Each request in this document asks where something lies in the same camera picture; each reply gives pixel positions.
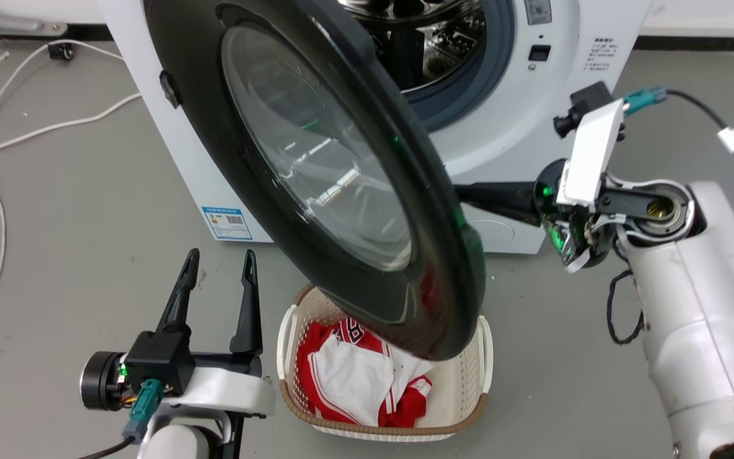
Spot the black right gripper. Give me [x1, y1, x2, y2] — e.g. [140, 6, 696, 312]
[454, 158, 612, 269]

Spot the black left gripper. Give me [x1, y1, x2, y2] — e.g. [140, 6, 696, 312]
[80, 248, 264, 412]

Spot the dark round washer door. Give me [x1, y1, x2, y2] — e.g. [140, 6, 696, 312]
[143, 0, 487, 361]

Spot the white front-load washing machine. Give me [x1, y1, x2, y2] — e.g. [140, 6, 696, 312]
[96, 0, 652, 256]

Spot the grey-blue door gasket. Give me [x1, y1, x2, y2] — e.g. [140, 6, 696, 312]
[399, 0, 517, 135]

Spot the round white filter cover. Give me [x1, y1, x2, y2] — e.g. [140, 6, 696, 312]
[468, 219, 515, 255]

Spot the blue energy label sticker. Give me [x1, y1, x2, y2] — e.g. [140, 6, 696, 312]
[201, 205, 254, 242]

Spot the red and white jersey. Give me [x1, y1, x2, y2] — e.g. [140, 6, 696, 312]
[295, 317, 435, 428]

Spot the steel washer drum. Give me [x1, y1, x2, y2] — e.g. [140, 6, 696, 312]
[338, 0, 489, 94]

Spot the printed text sticker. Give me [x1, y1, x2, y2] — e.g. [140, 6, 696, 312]
[589, 36, 618, 72]

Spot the cream perforated laundry basket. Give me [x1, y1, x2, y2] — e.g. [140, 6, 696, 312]
[276, 283, 494, 443]

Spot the grey rating label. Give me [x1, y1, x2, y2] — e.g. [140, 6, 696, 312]
[524, 0, 553, 27]

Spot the white floor pipe fixture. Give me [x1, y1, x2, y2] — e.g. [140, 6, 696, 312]
[0, 0, 69, 37]

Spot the white left camera bracket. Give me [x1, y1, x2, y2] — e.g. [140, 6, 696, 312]
[150, 366, 277, 429]

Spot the white camera bracket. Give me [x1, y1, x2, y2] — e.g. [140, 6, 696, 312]
[557, 98, 626, 207]
[150, 366, 277, 429]

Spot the white right camera bracket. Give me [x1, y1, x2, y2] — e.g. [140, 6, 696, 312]
[557, 98, 626, 207]

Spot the teal left camera connector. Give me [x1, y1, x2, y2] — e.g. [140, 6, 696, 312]
[121, 379, 166, 443]

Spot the teal camera connector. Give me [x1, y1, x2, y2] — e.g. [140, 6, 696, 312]
[621, 86, 668, 117]
[121, 379, 166, 443]

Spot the thin black looped cable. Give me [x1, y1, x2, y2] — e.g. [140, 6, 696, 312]
[605, 268, 646, 346]

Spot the teal right camera connector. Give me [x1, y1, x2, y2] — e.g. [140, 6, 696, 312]
[621, 86, 668, 117]

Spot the black left camera cable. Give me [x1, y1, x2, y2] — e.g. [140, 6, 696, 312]
[76, 436, 136, 459]

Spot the black camera cable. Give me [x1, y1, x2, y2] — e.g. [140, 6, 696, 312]
[76, 436, 136, 459]
[665, 89, 734, 200]

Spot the black right camera cable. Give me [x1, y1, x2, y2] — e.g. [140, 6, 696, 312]
[665, 89, 734, 200]

